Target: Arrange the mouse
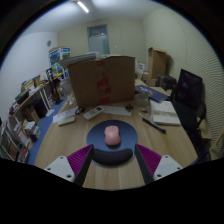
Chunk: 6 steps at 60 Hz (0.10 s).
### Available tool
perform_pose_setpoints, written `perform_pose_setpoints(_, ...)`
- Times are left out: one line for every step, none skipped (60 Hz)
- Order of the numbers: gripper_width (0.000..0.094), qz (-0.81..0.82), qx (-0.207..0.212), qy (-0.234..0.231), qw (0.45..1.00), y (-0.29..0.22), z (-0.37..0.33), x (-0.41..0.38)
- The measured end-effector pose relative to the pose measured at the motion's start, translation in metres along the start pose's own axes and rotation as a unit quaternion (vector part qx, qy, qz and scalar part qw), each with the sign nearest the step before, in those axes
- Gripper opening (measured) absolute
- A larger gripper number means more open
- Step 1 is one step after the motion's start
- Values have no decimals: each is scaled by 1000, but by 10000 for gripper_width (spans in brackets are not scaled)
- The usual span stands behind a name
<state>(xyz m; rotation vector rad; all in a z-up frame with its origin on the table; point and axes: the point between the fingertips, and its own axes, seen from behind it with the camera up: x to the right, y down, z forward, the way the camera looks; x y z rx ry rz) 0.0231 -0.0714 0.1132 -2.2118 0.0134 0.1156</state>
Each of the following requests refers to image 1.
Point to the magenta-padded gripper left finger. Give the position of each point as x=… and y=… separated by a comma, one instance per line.
x=58, y=166

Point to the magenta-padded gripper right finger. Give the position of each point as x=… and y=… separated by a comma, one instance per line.
x=166, y=166

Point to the pink computer mouse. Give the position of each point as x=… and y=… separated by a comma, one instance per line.
x=112, y=135

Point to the blue mouse pad, black rest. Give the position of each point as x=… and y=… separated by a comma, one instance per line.
x=128, y=133

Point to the black marker pen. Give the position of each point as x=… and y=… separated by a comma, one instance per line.
x=152, y=123

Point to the small white flat device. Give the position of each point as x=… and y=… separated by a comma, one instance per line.
x=66, y=120

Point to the thick white book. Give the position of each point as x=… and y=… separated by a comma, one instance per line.
x=165, y=113

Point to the cluttered shelf unit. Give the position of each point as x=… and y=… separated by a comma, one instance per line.
x=23, y=123

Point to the white remote control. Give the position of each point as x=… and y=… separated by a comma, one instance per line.
x=93, y=113

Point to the black office chair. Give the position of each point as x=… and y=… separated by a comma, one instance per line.
x=188, y=100

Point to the clear plastic container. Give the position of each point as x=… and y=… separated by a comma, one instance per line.
x=142, y=99

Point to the dark blue book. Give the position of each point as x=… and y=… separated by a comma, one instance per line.
x=153, y=93

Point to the white paper sheet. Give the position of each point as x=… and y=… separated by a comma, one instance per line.
x=116, y=110

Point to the large brown cardboard box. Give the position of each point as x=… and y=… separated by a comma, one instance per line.
x=100, y=81

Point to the tall open cardboard box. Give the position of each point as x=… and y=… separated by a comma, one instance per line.
x=157, y=63

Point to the blue and white printed box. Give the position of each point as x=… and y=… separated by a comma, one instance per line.
x=58, y=60

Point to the door with glass pane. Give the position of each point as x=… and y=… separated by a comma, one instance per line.
x=98, y=40

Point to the ceiling tube light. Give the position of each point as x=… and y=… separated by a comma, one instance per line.
x=83, y=7

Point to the round wall clock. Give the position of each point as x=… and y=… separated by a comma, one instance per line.
x=49, y=43

